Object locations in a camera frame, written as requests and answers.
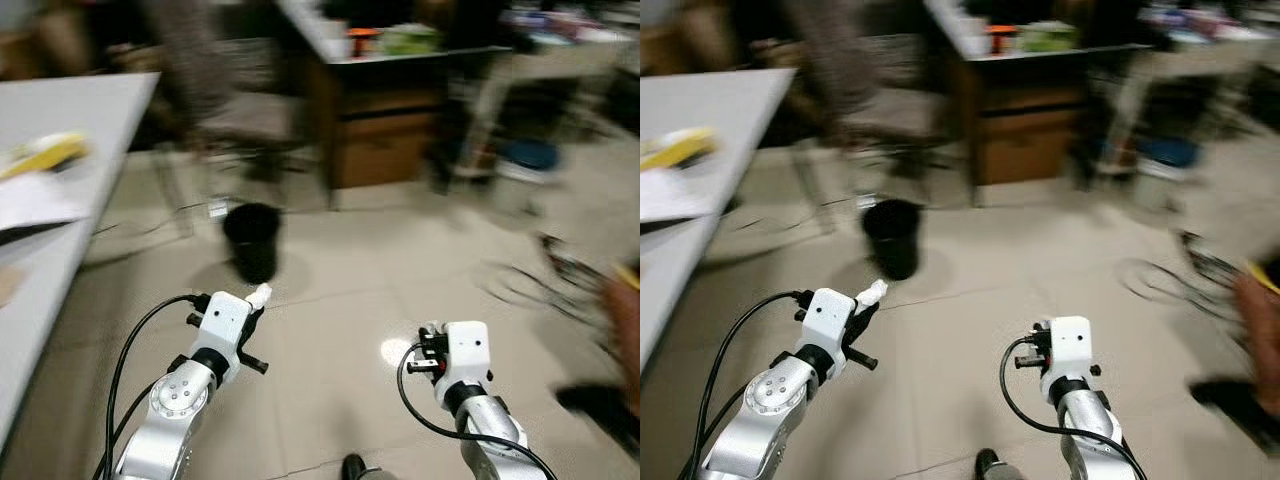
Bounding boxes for brown wooden desk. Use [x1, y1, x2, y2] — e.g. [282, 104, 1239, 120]
[275, 0, 513, 213]
[920, 0, 1153, 209]

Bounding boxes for tangled floor cables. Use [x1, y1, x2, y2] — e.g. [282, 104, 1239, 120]
[478, 234, 623, 323]
[1115, 230, 1263, 319]

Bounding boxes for standing person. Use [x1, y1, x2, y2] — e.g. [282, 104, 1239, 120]
[1188, 258, 1280, 449]
[555, 262, 641, 453]

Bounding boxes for yellow snack package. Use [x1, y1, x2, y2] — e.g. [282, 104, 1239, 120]
[640, 126, 720, 173]
[0, 131, 90, 182]

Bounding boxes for white paper sheet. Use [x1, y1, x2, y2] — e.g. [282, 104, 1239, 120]
[640, 166, 729, 225]
[0, 172, 97, 234]

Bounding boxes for green packet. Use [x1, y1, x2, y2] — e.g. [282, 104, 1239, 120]
[1018, 21, 1081, 54]
[380, 24, 442, 57]

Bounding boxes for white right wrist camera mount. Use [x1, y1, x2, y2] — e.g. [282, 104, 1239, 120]
[440, 321, 492, 388]
[1042, 316, 1093, 383]

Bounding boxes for blue stool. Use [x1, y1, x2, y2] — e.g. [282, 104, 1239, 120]
[498, 137, 562, 187]
[1136, 133, 1201, 183]

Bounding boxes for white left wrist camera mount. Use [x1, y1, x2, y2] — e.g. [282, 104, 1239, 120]
[195, 291, 254, 363]
[803, 288, 859, 359]

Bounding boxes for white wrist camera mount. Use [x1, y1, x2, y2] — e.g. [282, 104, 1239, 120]
[1042, 316, 1093, 383]
[803, 288, 859, 359]
[440, 321, 492, 388]
[195, 291, 254, 363]

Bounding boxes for patterned chair with metal legs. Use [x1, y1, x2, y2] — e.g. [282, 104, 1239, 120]
[138, 0, 313, 213]
[780, 0, 956, 206]

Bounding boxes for black rubbish bin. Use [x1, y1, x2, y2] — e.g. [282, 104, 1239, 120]
[221, 201, 284, 286]
[862, 198, 924, 282]

